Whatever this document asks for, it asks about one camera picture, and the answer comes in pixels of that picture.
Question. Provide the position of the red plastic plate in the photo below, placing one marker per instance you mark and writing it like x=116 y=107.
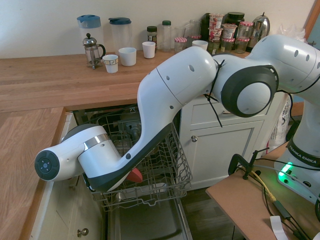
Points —
x=135 y=176

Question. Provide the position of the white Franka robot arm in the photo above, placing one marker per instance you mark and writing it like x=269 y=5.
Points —
x=175 y=82

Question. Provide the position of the stainless steel dishwasher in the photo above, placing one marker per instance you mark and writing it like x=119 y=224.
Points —
x=150 y=222

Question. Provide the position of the white kitchen cabinet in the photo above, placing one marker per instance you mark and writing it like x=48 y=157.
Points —
x=185 y=130

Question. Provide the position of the round metal door knob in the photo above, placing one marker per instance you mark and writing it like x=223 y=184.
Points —
x=194 y=138

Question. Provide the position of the white cabinet drawer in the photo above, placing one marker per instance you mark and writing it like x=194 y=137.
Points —
x=200 y=113

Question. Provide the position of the clear glass container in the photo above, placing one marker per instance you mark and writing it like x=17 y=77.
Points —
x=122 y=143

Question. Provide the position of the white cabinet door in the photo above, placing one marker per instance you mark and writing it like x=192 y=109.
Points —
x=220 y=155

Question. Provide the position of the wide white ceramic cup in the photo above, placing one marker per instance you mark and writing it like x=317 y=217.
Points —
x=127 y=57

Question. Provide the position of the small white ceramic cup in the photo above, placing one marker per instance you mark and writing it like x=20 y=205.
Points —
x=148 y=49

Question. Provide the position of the patterned paper cup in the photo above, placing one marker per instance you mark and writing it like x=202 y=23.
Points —
x=110 y=63

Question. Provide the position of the glass jar red checked lid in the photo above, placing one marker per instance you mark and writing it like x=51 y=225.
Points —
x=193 y=38
x=241 y=45
x=227 y=45
x=180 y=44

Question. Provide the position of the clear bottle green cap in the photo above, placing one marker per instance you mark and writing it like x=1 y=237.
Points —
x=166 y=36

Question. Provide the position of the black screw clamp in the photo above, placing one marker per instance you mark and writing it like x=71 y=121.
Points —
x=233 y=162

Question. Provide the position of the spice jar dark lid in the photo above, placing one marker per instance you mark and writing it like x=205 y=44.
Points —
x=151 y=33

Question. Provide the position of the green filled glass jar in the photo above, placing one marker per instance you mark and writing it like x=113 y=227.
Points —
x=212 y=47

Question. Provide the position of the short drinking glass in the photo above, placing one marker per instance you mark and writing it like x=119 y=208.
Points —
x=180 y=31

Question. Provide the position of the clear jug dark blue lid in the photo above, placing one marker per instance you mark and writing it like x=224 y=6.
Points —
x=120 y=32

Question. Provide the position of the glass French press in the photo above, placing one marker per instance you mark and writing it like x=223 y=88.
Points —
x=92 y=51

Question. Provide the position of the tall drinking glass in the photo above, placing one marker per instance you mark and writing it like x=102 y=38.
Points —
x=195 y=26

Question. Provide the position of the black tall container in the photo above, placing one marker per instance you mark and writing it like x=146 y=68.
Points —
x=205 y=23

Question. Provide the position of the clear jug light blue lid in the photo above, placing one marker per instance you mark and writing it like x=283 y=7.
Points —
x=90 y=27

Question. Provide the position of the printed white plastic package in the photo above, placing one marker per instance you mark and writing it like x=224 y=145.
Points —
x=281 y=122

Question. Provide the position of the tall jar red checked lid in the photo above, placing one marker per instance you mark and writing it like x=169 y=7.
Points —
x=245 y=30

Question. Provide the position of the brown fibreboard mounting board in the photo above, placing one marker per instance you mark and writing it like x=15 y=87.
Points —
x=250 y=207

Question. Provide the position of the large black tub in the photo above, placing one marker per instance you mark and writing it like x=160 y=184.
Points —
x=235 y=18

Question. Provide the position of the white corner cabinet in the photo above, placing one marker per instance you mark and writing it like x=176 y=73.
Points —
x=60 y=205

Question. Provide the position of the round metal cabinet knob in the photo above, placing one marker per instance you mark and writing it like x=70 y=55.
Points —
x=82 y=232

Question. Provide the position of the stainless steel electric kettle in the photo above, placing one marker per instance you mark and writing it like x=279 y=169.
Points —
x=260 y=26

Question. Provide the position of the clear plastic bag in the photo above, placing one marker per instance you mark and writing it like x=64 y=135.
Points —
x=290 y=31

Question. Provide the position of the white paper tag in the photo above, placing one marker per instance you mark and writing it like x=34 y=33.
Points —
x=277 y=225

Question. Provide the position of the wooden door frame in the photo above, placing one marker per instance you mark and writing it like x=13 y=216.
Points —
x=313 y=15

